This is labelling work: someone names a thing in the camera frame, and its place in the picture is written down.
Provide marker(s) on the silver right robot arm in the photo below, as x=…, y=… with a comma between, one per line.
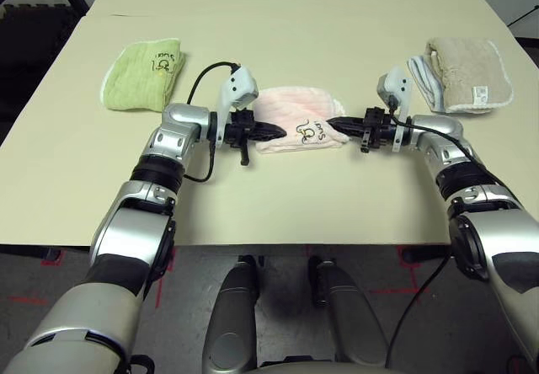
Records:
x=438, y=127

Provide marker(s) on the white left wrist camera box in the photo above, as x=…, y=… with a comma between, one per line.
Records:
x=242, y=85

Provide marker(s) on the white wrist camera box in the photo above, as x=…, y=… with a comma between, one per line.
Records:
x=242, y=85
x=398, y=81

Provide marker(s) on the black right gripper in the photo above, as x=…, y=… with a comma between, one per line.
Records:
x=379, y=127

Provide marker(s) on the folded white towel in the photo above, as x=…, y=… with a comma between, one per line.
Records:
x=423, y=79

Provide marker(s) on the folded beige towel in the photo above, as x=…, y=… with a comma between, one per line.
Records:
x=459, y=75

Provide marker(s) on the folded green towel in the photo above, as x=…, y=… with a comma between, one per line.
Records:
x=135, y=83

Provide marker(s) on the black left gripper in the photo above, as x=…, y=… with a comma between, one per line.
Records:
x=240, y=129

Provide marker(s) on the beige robot torso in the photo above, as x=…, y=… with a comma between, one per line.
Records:
x=320, y=370

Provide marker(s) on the black table foot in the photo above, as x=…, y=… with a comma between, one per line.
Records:
x=421, y=254
x=51, y=254

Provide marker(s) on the pink towel with white hem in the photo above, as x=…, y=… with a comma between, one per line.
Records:
x=295, y=104

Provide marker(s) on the grey left robot leg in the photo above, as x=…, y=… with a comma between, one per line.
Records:
x=231, y=315

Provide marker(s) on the thin black metal rod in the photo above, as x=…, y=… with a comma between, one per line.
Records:
x=524, y=15

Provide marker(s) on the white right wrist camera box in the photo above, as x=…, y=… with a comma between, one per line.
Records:
x=398, y=81

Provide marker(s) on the grey robot leg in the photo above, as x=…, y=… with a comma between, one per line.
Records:
x=353, y=315
x=231, y=315

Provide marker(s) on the black foam floor mats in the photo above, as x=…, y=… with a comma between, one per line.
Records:
x=29, y=54

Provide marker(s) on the grey right robot leg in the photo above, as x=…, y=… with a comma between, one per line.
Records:
x=353, y=315

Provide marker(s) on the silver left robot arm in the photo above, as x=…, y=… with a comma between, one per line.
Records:
x=181, y=117

